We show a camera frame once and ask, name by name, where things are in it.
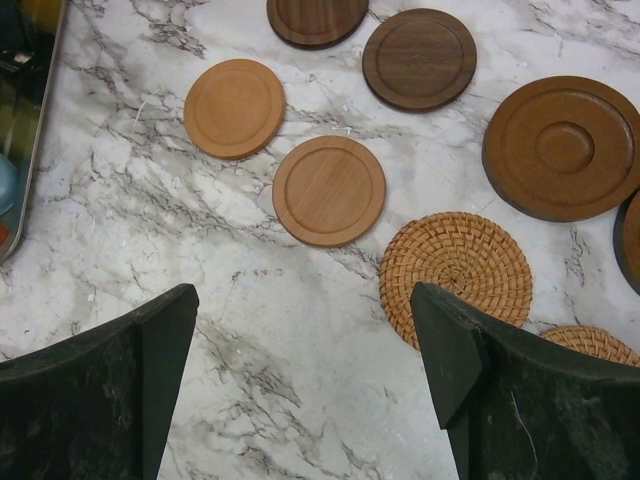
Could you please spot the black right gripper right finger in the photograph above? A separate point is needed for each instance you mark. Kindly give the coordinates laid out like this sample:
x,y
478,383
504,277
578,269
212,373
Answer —
x,y
516,406

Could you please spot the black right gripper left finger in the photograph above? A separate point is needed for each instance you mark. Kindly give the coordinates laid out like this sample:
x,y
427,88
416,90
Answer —
x,y
99,405

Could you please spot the woven rattan coaster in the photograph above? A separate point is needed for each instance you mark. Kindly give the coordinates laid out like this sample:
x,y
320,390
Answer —
x,y
592,341
463,253

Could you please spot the brown ringed wooden saucer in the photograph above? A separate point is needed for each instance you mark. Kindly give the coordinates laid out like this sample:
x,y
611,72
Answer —
x,y
563,149

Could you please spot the light brown wooden coaster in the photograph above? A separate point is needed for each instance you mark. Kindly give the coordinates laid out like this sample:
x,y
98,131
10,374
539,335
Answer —
x,y
329,191

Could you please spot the light beech wooden coaster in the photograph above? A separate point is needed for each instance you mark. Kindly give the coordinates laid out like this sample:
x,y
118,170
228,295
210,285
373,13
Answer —
x,y
234,109

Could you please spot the dark brown wooden coaster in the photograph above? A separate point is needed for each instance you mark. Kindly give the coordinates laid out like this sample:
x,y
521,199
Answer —
x,y
419,60

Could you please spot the dark walnut coaster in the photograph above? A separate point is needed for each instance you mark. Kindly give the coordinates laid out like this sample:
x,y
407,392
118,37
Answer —
x,y
315,24

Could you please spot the white blue mug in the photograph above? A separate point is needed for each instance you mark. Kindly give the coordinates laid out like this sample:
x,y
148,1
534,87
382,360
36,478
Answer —
x,y
8,184

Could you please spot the orange metallic cup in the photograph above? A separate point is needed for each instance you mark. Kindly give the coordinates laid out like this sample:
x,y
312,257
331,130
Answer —
x,y
4,233

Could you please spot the silver metal tray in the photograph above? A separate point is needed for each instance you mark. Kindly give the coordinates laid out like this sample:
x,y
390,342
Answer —
x,y
30,33

